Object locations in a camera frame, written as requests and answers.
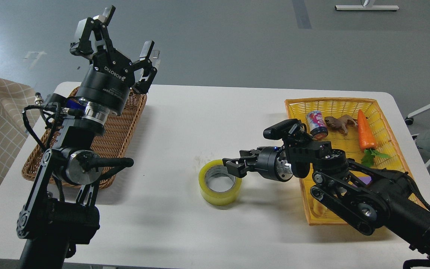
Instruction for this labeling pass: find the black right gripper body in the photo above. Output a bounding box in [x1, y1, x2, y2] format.
[250, 146, 293, 182]

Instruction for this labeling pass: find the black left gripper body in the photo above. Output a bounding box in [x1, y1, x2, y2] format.
[76, 49, 135, 116]

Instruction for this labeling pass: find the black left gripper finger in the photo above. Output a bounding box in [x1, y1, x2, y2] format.
[129, 40, 158, 94]
[69, 5, 116, 64]

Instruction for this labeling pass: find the yellow tape roll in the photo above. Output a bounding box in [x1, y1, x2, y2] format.
[198, 160, 242, 206]

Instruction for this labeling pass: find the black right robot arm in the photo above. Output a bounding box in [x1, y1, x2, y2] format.
[222, 119, 430, 269]

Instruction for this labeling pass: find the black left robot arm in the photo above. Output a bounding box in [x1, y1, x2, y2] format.
[16, 6, 157, 269]

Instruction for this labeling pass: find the brown wicker basket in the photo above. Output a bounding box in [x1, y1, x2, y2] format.
[22, 92, 147, 189]

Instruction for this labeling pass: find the small drink can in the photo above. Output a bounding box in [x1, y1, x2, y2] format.
[306, 109, 329, 140]

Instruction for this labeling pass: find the toy croissant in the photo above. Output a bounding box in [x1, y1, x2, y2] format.
[312, 200, 328, 218]

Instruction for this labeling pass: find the yellow plastic basket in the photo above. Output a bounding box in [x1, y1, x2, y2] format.
[285, 97, 410, 225]

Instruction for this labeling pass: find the brown toy frog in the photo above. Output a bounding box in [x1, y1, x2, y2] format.
[324, 115, 358, 136]

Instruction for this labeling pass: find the purple foam block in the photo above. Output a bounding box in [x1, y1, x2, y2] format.
[359, 176, 372, 185]

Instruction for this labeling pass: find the orange toy carrot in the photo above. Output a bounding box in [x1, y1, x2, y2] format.
[357, 109, 389, 167]

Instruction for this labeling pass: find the white stand base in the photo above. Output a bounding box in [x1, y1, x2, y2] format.
[334, 0, 400, 12]

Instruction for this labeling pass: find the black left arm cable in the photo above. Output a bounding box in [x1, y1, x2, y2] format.
[22, 93, 77, 150]

